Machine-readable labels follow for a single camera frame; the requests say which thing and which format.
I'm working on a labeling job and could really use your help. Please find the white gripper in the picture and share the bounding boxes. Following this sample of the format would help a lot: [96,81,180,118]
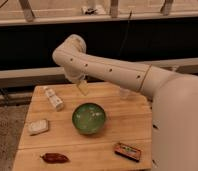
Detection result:
[64,66,89,96]

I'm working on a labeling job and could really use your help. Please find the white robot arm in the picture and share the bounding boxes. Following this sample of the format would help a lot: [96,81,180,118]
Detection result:
[52,34,198,171]

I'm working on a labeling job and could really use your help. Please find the green ceramic bowl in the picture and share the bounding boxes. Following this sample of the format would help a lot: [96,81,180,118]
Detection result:
[72,103,106,135]

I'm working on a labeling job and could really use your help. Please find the white soap bar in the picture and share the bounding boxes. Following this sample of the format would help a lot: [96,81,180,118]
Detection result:
[28,119,49,135]

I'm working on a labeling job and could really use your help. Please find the small dark gadget on shelf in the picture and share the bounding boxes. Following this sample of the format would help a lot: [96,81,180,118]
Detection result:
[82,6,96,15]

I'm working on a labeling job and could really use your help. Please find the dark red chili pepper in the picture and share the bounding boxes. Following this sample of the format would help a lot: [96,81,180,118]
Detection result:
[41,153,69,164]

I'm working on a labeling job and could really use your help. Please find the small orange box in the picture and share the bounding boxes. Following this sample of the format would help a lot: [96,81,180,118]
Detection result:
[114,142,141,162]

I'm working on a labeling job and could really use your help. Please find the black hanging cable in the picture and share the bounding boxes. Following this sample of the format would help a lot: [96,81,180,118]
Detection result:
[116,10,133,59]

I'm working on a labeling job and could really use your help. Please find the long metal rail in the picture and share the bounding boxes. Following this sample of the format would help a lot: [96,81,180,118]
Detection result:
[0,58,198,88]

